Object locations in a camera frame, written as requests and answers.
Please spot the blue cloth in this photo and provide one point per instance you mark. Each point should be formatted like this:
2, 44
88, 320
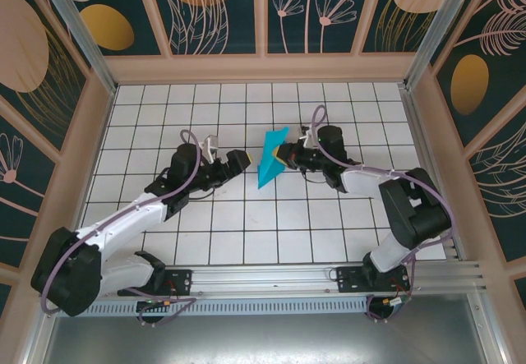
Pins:
269, 162

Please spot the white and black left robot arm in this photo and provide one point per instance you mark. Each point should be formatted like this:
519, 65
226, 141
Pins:
131, 216

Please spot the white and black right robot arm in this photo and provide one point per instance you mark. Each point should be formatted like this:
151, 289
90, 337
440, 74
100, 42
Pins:
361, 181

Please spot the grey metal sheet panel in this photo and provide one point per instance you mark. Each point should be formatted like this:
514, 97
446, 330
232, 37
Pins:
263, 339

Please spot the small circuit board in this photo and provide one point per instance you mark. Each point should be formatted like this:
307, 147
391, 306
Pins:
396, 300
158, 303

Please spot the aluminium side rail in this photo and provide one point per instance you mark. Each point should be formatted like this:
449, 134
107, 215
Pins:
431, 175

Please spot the aluminium mounting rail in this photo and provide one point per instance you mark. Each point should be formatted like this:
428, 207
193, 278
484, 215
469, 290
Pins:
263, 277

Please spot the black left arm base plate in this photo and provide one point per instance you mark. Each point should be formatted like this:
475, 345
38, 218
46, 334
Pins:
181, 282

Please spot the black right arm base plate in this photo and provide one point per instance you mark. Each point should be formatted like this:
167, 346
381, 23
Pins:
347, 279

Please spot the aluminium frame post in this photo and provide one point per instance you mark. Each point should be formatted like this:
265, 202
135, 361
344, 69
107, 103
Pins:
82, 39
435, 31

